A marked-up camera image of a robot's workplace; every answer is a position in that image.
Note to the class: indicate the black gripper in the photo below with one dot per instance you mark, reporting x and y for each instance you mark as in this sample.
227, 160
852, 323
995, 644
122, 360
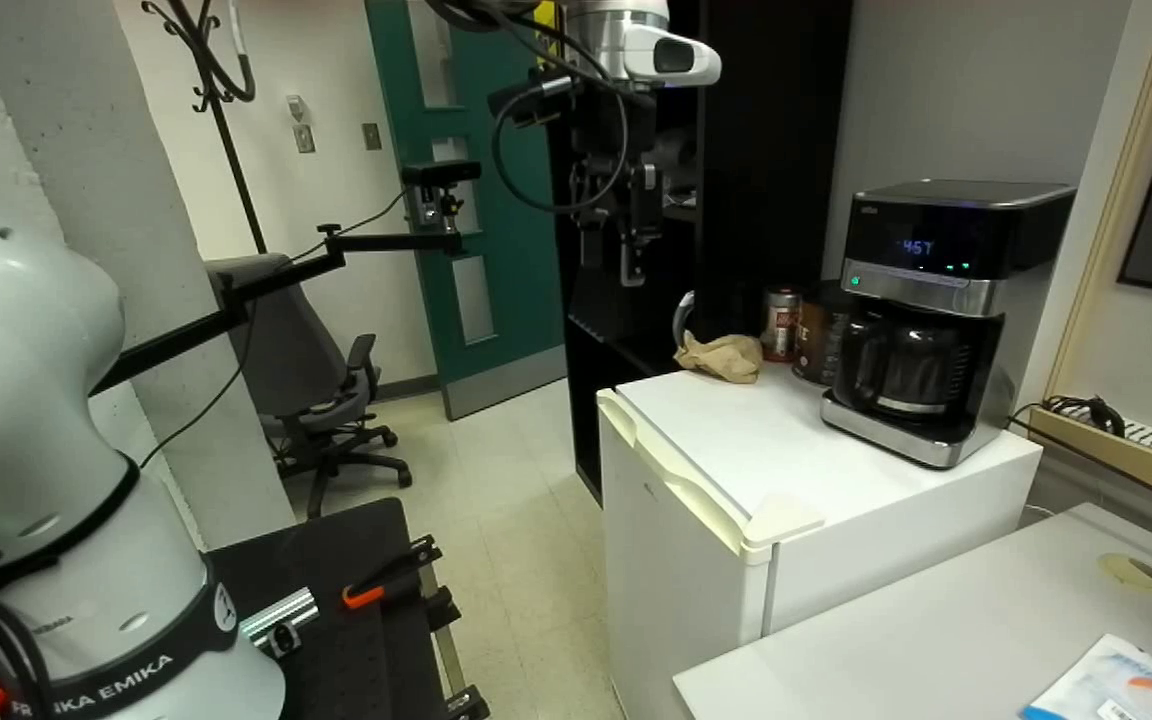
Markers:
612, 179

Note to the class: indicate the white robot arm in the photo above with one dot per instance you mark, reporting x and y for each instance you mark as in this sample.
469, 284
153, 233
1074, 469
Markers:
106, 600

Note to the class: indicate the brown coffee can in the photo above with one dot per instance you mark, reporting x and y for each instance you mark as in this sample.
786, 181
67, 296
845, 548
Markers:
814, 319

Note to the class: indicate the glass coffee carafe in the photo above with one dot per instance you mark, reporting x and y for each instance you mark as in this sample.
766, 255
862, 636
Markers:
904, 360

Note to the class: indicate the black silver coffee machine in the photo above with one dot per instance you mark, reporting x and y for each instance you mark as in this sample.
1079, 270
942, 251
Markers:
972, 251

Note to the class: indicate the black tall shelf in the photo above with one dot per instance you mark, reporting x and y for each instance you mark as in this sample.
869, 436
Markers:
745, 175

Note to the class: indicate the green door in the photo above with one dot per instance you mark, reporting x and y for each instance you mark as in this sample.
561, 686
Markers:
494, 304

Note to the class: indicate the small silver lidded jar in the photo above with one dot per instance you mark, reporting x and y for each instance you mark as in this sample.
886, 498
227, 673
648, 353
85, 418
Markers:
778, 334

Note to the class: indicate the white mini fridge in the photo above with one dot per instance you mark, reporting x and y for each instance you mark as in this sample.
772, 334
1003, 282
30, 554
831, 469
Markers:
733, 511

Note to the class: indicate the black office chair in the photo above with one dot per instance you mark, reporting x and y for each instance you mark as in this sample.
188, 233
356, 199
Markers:
311, 393

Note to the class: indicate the orange black clamp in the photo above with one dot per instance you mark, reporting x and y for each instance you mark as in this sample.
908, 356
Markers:
393, 578

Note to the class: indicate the black coat rack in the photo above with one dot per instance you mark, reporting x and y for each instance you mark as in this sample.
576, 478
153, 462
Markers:
217, 86

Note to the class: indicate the blue white paper packet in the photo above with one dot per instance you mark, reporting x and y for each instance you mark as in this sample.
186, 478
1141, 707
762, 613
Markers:
1105, 681

